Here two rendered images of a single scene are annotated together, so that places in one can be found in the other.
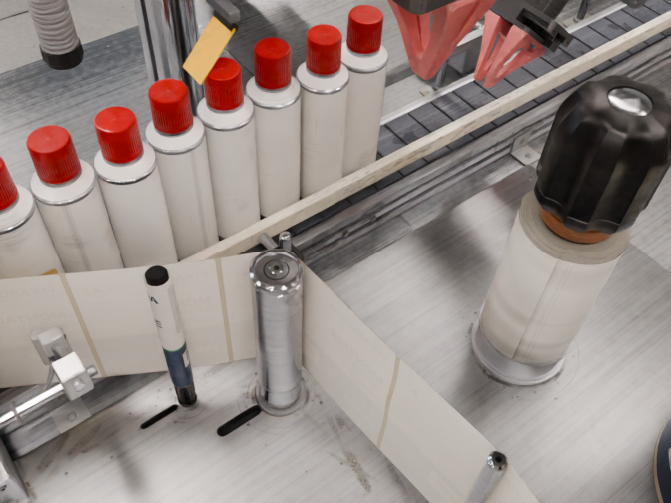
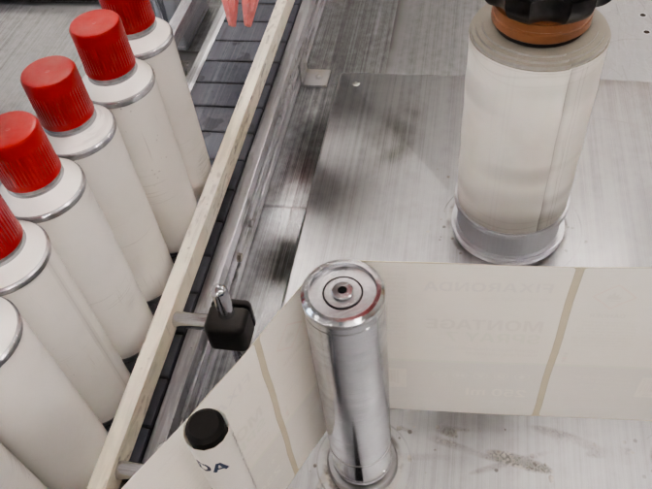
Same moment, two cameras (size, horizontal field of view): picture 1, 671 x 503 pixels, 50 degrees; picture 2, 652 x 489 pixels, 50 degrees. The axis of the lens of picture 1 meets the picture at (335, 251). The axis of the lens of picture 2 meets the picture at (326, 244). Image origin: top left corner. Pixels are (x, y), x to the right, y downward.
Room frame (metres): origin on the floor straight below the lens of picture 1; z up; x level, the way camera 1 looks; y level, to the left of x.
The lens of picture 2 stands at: (0.15, 0.15, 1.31)
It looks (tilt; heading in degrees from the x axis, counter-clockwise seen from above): 49 degrees down; 326
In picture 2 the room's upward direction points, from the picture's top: 8 degrees counter-clockwise
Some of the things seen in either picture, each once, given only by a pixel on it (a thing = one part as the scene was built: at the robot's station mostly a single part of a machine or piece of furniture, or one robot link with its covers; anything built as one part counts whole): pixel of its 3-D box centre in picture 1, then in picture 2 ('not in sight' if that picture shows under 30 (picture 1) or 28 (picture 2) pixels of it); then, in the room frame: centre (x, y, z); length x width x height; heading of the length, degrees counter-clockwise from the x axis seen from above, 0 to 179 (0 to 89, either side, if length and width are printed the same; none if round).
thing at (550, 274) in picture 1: (562, 248); (531, 72); (0.37, -0.18, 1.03); 0.09 x 0.09 x 0.30
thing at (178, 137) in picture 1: (182, 178); (43, 315); (0.47, 0.15, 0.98); 0.05 x 0.05 x 0.20
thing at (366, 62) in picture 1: (358, 100); (158, 100); (0.60, -0.01, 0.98); 0.05 x 0.05 x 0.20
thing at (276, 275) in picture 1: (278, 338); (354, 392); (0.30, 0.04, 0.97); 0.05 x 0.05 x 0.19
